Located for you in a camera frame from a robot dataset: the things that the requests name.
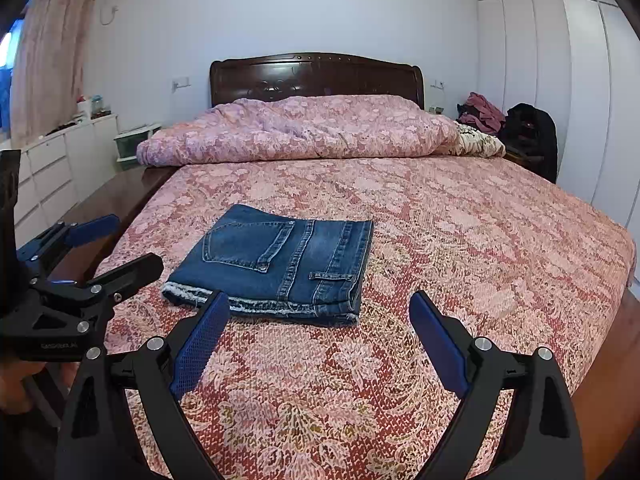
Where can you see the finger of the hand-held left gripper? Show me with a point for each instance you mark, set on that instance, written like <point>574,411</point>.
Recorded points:
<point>135,270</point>
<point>95,227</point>

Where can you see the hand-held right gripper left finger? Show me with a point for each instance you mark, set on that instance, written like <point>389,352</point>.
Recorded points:
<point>200,345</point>

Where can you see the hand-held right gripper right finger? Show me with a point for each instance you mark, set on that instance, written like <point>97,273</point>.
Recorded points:
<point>440,340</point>

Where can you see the blue denim pants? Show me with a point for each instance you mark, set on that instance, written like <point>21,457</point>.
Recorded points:
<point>280,260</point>

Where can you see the person's left hand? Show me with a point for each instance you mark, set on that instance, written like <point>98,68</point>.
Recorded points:
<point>15,385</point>

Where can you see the white dresser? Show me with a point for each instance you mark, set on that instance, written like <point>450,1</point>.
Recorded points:
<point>55,160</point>

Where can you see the small white drawer box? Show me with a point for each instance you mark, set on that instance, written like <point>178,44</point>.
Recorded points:
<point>135,147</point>

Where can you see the pink floral bedspread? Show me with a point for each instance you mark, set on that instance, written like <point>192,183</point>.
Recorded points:
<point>450,240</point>

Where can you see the white jar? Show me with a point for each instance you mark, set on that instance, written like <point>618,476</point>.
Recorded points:
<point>84,109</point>

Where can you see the pink curtain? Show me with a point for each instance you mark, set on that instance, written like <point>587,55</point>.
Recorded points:
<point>50,60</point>

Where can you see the cream patterned pillow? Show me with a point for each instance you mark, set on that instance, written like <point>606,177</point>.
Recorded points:
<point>475,142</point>

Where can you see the pink floral comforter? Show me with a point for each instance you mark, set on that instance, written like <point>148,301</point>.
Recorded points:
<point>300,130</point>

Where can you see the black bag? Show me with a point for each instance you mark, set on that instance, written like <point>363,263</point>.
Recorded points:
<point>530,135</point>

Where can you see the pink clothes pile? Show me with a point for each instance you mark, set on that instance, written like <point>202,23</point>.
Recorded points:
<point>482,110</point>

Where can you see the dark wooden headboard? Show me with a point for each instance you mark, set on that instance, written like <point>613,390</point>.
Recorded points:
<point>320,77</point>

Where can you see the white wardrobe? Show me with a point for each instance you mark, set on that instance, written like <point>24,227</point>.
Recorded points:
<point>540,85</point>

